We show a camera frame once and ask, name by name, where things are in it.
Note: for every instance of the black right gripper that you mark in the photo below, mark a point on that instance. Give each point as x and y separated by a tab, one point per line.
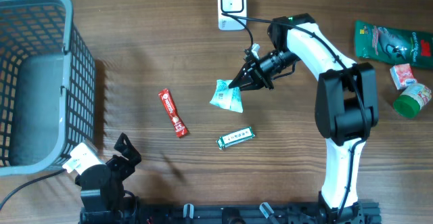
252	69

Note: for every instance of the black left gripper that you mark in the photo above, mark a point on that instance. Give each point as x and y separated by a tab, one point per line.
134	158

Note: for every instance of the mint wet wipes packet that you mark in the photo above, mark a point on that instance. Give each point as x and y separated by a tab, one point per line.
226	98

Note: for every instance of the dark green snack bar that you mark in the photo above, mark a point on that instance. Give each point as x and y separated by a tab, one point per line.
236	137

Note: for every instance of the red Nescafe sachet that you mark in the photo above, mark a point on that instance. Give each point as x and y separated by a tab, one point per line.
171	109

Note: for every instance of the green 3M gloves packet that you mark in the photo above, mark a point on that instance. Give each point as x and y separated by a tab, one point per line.
393	46

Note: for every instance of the small orange white packet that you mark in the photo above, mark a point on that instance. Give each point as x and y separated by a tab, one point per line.
402	76

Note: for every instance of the green lid jar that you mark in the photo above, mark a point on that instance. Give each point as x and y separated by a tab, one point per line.
412	100

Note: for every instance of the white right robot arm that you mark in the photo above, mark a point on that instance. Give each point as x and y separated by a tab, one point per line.
346	103

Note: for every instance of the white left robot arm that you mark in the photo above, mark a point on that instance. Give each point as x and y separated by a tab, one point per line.
105	200

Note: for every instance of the white barcode scanner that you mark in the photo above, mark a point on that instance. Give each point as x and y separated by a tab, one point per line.
233	7

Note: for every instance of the grey plastic basket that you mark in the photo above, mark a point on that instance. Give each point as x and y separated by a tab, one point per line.
47	86

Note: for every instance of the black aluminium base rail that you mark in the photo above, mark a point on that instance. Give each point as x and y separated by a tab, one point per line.
291	213

